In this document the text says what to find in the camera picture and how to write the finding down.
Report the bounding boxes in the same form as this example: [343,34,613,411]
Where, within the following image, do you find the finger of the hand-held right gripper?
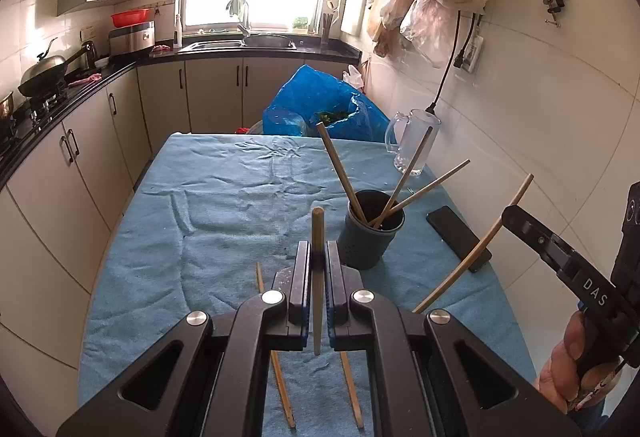
[501,204,628,325]

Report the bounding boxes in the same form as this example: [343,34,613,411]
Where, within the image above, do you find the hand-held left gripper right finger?
[325,241,583,437]

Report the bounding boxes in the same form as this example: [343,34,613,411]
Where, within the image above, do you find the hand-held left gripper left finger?
[55,241,313,437]

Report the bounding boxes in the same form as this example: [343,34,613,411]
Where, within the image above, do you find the dark grey utensil holder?
[337,189,406,270]

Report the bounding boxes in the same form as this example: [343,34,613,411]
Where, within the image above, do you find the single bamboo chopstick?
[316,122,368,225]
[256,262,297,429]
[340,351,365,429]
[369,159,472,225]
[372,126,434,229]
[311,207,327,357]
[412,173,535,314]

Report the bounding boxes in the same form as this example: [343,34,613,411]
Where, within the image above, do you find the person's right hand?
[532,312,587,414]

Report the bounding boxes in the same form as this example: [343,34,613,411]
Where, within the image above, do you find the black smartphone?
[426,205,493,273]

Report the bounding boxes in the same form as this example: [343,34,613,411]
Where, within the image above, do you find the blue tablecloth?
[77,132,538,437]

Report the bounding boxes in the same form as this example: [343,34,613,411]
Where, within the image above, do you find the green vegetables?
[315,109,356,125]

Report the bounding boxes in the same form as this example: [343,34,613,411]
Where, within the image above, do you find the glass mug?
[384,109,442,175]

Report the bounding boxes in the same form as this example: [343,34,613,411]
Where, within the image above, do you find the blue plastic bag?
[262,64,396,144]

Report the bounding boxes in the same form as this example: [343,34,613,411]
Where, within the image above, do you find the white plastic bag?
[342,64,368,92]

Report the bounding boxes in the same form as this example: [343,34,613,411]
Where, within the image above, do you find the black countertop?
[0,39,362,190]

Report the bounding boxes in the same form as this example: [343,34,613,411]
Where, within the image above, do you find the metal basin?
[242,33,293,48]

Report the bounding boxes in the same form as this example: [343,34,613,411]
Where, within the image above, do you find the kitchen sink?
[181,33,297,52]

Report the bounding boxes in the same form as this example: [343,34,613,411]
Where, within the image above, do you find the beige base cabinets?
[0,56,363,398]

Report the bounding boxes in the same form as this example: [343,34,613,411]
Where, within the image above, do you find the sink faucet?
[236,0,253,38]

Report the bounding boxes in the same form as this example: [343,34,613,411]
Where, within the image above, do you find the tan hanging bag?
[366,0,418,58]

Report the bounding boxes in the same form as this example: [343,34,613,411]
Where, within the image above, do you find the white cutting board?
[341,0,371,36]

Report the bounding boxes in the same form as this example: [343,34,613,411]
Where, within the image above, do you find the silver rice cooker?
[108,21,156,56]

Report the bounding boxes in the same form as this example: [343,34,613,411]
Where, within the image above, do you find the gas stove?
[0,84,68,152]

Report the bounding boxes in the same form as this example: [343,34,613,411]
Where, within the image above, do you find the red basin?
[111,8,152,28]

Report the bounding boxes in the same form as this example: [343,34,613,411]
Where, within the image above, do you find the black wok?
[17,37,88,98]

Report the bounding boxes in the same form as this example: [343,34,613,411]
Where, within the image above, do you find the black power cord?
[425,11,463,115]

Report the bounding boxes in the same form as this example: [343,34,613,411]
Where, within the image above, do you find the white wall socket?
[462,36,485,72]

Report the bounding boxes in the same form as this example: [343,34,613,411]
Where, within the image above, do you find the black adapter cord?
[452,11,483,68]

